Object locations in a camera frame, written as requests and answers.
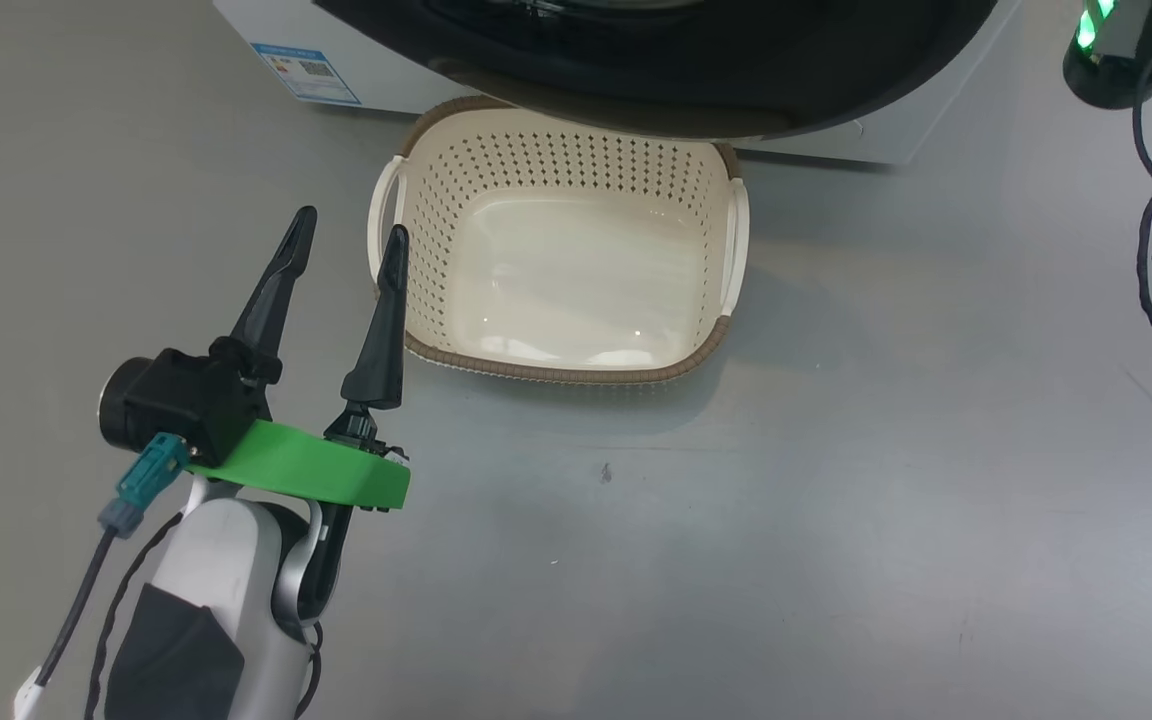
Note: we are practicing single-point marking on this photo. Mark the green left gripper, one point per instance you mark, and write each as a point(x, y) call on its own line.
point(306, 468)

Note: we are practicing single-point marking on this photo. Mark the black round washing machine door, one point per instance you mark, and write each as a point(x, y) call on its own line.
point(696, 70)

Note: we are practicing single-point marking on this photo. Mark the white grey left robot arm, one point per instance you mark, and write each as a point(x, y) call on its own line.
point(216, 580)

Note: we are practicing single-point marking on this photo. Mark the cream perforated laundry basket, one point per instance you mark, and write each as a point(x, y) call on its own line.
point(576, 280)

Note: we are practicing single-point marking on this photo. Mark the white washing machine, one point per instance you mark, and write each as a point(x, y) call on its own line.
point(396, 60)

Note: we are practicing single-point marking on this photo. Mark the blue energy label sticker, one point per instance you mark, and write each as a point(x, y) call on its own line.
point(306, 75)

